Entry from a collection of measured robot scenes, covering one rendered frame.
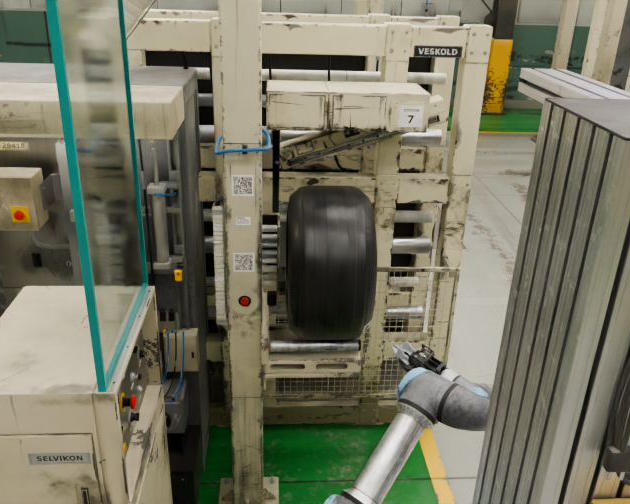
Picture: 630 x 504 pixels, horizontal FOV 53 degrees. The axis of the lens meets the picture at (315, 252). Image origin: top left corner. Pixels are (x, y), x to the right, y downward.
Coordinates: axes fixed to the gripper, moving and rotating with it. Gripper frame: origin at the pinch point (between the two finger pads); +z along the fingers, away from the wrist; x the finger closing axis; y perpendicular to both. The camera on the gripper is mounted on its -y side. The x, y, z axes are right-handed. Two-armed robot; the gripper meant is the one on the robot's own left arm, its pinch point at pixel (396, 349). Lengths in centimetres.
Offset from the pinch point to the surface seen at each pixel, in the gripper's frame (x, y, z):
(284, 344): 21.9, -5.5, 35.9
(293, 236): 6, 36, 38
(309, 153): -33, 34, 72
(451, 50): -99, 54, 53
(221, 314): 32, 4, 59
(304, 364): 20.4, -12.4, 27.9
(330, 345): 9.6, -8.8, 24.4
